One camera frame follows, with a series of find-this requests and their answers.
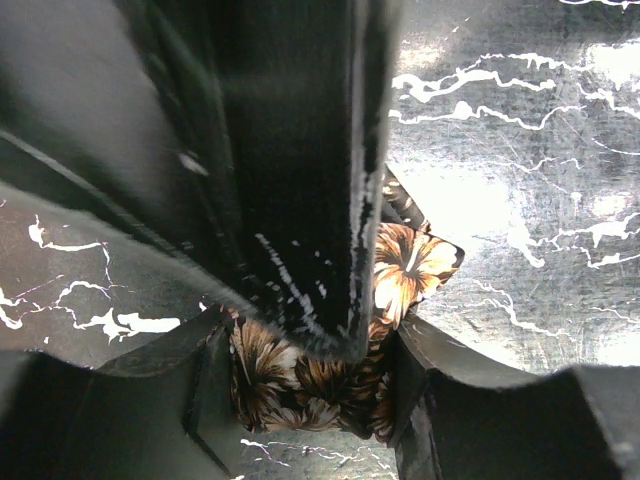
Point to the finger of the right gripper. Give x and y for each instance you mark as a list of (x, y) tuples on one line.
[(109, 121), (279, 108)]

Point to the brown floral patterned tie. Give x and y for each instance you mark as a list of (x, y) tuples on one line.
[(275, 386)]

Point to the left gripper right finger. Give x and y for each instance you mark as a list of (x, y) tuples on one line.
[(463, 415)]

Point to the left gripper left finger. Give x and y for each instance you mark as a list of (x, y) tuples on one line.
[(161, 411)]

